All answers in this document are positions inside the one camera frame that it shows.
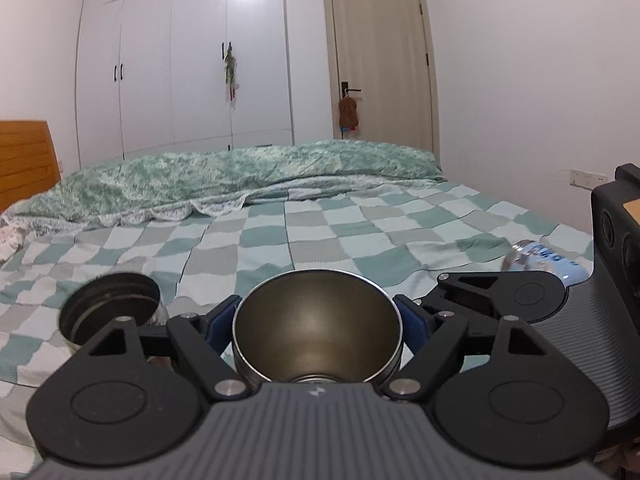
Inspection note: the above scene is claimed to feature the green checkered bed sheet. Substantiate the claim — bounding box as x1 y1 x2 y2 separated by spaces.
0 179 597 480

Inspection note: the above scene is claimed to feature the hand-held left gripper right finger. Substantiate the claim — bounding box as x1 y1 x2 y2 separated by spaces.
382 294 539 402

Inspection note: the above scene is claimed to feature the green patterned quilt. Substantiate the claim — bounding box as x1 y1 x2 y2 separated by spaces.
0 141 447 235

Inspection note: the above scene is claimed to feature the brown bag on handle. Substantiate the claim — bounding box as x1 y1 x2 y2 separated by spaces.
338 96 360 132

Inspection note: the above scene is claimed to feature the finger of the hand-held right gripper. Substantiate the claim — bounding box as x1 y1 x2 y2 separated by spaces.
414 272 503 320

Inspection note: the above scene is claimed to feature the wooden headboard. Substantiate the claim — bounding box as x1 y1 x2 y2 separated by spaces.
0 120 62 214

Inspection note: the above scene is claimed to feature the beige door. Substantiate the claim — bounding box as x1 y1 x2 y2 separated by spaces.
320 0 441 162

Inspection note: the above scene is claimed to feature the wide stainless steel cup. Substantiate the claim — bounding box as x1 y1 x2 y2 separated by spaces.
231 269 404 387

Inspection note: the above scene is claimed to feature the clear bottle with blue label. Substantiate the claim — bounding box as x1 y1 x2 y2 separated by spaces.
502 240 582 287

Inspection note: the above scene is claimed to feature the narrow stainless steel cup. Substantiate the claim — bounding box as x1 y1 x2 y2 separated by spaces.
58 272 171 368

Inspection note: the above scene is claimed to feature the floral pillow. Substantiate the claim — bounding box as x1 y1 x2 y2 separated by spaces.
0 222 27 262

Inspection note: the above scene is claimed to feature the white wall socket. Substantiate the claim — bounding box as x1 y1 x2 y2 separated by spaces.
569 168 609 187

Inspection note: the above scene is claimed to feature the hanging green plant ornament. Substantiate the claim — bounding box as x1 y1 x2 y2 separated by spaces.
223 45 242 106

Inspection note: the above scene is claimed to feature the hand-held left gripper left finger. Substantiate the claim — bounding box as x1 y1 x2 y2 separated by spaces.
85 294 247 402

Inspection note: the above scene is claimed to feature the white wardrobe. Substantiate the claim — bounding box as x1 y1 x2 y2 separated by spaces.
74 0 295 167

